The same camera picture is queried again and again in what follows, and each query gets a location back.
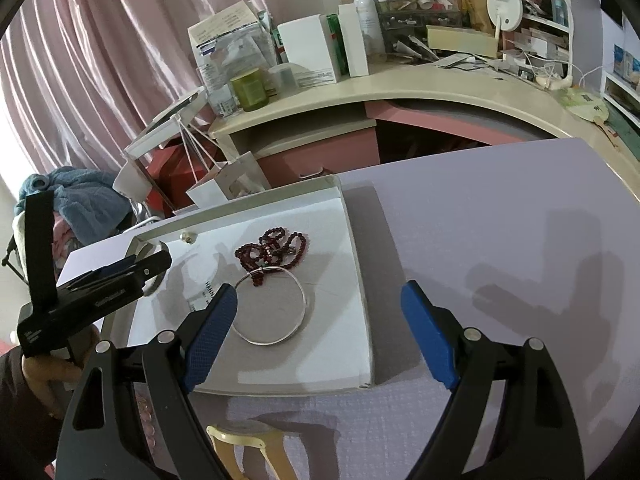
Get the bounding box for black chair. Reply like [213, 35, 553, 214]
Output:
[0, 232, 26, 286]

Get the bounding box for white pump bottle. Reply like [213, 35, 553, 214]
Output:
[351, 0, 387, 63]

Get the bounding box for pink blanket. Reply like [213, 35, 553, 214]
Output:
[50, 212, 77, 261]

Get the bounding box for clear acrylic drawer organiser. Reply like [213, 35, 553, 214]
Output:
[376, 0, 463, 51]

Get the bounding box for white shallow cardboard tray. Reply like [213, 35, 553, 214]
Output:
[102, 174, 375, 396]

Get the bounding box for small clear bottle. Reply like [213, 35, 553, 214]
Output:
[207, 85, 238, 118]

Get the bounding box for tall white box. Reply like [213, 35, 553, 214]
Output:
[338, 4, 370, 77]

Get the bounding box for red box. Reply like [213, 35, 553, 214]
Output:
[150, 142, 223, 211]

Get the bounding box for green paper fan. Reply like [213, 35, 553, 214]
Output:
[557, 86, 613, 127]

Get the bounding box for large white box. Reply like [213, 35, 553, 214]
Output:
[276, 15, 342, 88]

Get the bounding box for person's left hand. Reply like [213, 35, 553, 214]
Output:
[21, 325, 102, 418]

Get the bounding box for white paper bag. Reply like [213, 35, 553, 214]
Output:
[186, 151, 273, 209]

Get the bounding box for white shelf unit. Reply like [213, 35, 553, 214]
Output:
[467, 0, 573, 61]

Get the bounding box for white printed carton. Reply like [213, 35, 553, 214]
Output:
[187, 1, 276, 106]

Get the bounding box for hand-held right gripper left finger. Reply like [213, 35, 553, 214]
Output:
[54, 282, 238, 480]

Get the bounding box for person's left forearm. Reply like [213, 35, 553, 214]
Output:
[0, 347, 68, 473]

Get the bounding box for beige curved desk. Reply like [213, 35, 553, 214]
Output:
[207, 55, 640, 196]

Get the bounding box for beige flat box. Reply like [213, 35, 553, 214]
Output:
[426, 25, 501, 58]

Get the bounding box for white flat box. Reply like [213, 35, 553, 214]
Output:
[124, 87, 208, 161]

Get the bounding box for green box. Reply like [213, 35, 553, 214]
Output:
[327, 14, 348, 76]

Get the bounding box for white desk lamp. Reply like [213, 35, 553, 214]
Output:
[510, 0, 575, 91]

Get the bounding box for green glass jar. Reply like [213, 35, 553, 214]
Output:
[230, 69, 266, 112]

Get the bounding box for pink curtain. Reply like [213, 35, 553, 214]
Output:
[0, 0, 351, 201]

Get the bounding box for round white mirror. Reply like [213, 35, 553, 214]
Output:
[486, 0, 525, 61]

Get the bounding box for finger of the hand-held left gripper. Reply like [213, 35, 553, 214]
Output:
[112, 249, 173, 288]
[65, 254, 140, 291]

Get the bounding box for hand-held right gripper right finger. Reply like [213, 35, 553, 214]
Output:
[399, 280, 587, 480]

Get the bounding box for white shopping bag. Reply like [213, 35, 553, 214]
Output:
[112, 160, 152, 202]

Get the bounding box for pile of clothes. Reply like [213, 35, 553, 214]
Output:
[15, 169, 133, 241]

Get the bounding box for beige wristwatch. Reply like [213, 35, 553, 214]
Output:
[206, 422, 288, 480]

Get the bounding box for grey metal cuff bracelet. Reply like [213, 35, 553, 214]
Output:
[129, 240, 171, 297]

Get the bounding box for clear plastic cup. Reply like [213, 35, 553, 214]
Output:
[268, 63, 298, 93]

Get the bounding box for thin silver bangle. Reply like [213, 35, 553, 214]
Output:
[231, 267, 311, 347]

